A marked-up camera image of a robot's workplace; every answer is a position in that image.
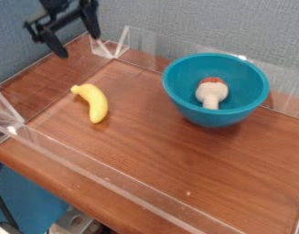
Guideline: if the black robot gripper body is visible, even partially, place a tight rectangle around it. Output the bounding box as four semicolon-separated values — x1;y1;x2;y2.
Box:
23;0;100;44

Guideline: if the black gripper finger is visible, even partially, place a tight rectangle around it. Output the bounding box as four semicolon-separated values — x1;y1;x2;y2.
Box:
42;30;68;59
80;4;102;39

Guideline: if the yellow toy banana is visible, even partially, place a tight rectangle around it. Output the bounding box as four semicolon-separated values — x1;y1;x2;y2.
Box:
71;84;108;123

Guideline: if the blue plastic bowl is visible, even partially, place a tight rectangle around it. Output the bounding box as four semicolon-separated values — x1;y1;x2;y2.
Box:
163;53;270;128

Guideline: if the white red toy mushroom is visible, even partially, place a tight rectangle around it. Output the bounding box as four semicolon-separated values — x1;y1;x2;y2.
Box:
195;77;229;110

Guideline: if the clear acrylic table barrier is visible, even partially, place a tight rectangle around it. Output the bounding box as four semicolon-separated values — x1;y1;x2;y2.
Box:
0;27;299;234

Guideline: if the grey metal bracket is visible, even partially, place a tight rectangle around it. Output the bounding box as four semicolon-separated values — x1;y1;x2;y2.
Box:
47;207;100;234

